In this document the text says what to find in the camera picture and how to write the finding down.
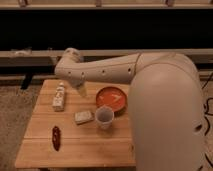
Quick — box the orange ceramic bowl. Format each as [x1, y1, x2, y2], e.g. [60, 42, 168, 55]
[96, 86, 127, 113]

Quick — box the white paper cup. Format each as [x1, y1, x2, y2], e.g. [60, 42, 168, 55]
[95, 105, 114, 130]

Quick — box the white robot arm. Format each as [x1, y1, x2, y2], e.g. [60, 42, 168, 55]
[54, 48, 205, 171]

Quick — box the wooden shelf rail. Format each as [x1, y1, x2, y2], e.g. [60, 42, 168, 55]
[0, 48, 213, 67]

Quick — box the small white sponge block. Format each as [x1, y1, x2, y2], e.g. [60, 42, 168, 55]
[75, 110, 94, 124]

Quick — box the wooden board table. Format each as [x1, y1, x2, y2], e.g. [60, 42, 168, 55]
[15, 80, 135, 168]

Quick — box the red chili pepper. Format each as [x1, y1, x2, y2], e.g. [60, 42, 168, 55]
[52, 126, 61, 151]

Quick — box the black cable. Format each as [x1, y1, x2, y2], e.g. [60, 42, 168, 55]
[201, 71, 213, 169]

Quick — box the white bottle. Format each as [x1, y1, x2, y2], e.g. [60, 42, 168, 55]
[52, 82, 65, 112]

